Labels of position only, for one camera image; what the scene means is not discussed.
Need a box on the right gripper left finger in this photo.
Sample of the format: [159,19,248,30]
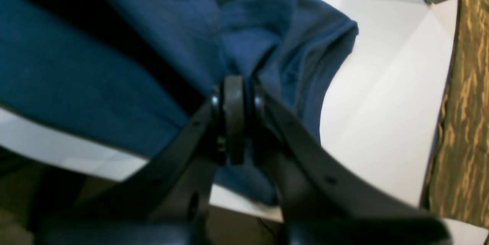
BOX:
[35,76,246,245]

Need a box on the dark blue T-shirt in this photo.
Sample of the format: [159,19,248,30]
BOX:
[0,0,359,206]

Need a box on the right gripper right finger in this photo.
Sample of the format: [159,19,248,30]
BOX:
[250,83,452,245]

